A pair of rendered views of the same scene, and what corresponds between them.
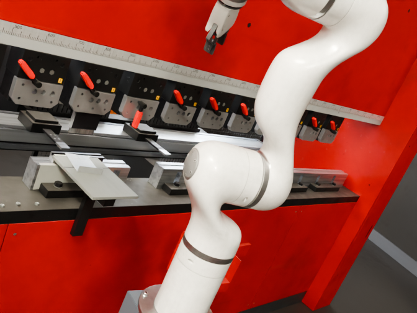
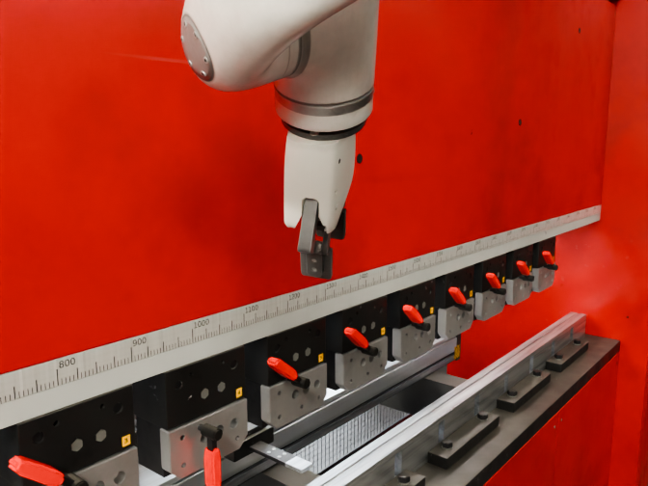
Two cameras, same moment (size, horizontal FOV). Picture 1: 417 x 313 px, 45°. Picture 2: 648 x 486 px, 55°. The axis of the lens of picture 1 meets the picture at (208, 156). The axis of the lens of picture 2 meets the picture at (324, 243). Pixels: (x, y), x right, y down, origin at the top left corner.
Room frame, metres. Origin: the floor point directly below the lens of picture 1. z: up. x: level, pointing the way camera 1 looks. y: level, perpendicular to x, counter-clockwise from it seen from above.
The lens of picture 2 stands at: (0.87, 0.10, 1.66)
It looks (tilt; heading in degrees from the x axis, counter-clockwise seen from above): 10 degrees down; 1
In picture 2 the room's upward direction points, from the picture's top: straight up
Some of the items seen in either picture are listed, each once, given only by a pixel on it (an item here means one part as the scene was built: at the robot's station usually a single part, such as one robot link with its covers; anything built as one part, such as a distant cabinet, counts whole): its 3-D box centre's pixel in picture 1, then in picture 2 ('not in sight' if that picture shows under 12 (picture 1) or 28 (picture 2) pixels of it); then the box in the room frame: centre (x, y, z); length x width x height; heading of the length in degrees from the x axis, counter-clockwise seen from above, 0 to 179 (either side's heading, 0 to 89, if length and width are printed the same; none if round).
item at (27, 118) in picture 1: (49, 130); not in sight; (1.71, 0.57, 1.01); 0.26 x 0.12 x 0.05; 52
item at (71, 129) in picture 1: (84, 121); not in sight; (1.62, 0.43, 1.13); 0.10 x 0.02 x 0.10; 142
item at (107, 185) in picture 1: (94, 177); not in sight; (1.53, 0.32, 1.00); 0.26 x 0.18 x 0.01; 52
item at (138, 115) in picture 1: (138, 114); (209, 456); (1.70, 0.29, 1.20); 0.04 x 0.02 x 0.10; 52
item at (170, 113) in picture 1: (177, 100); (282, 366); (1.91, 0.20, 1.26); 0.15 x 0.09 x 0.17; 142
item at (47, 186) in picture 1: (81, 189); not in sight; (1.61, 0.36, 0.89); 0.30 x 0.05 x 0.03; 142
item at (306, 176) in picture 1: (270, 177); (487, 389); (2.61, -0.35, 0.92); 1.68 x 0.06 x 0.10; 142
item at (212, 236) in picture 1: (216, 198); not in sight; (0.98, -0.05, 1.30); 0.19 x 0.12 x 0.24; 117
